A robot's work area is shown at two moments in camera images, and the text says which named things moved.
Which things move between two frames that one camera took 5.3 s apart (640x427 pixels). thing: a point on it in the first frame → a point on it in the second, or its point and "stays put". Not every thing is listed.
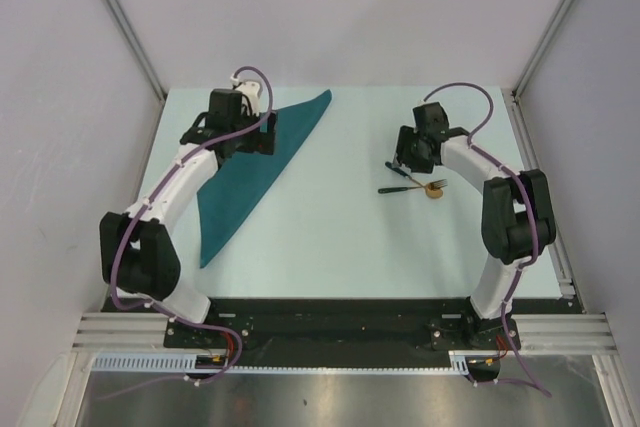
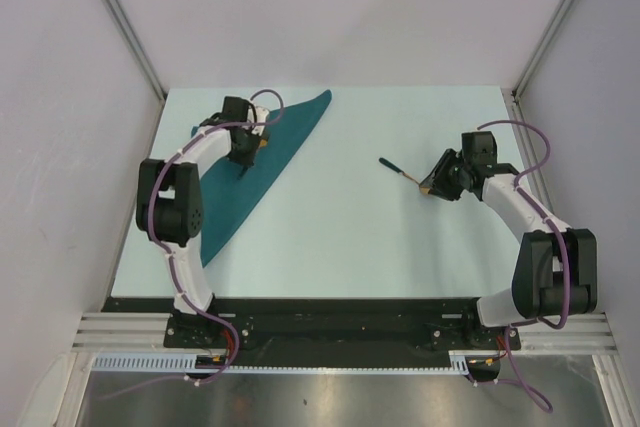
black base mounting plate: x=345 y=333 stays put
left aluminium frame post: x=120 y=17 stays put
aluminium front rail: x=539 y=333 stays put
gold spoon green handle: x=432 y=194 → x=262 y=143
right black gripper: x=403 y=155 → x=436 y=180
